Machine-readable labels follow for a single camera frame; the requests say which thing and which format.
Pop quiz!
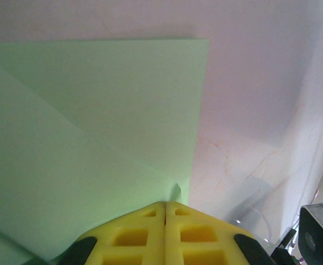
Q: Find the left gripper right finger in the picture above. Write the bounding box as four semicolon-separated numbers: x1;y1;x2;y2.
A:
165;200;272;265

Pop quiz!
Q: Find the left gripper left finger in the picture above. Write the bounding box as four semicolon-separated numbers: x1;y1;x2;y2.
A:
63;201;166;265

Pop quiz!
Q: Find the green paper sheet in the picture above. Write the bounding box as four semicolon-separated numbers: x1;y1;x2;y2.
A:
0;38;209;265

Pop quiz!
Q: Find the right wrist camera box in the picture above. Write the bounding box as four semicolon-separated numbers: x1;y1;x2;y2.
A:
299;201;323;265

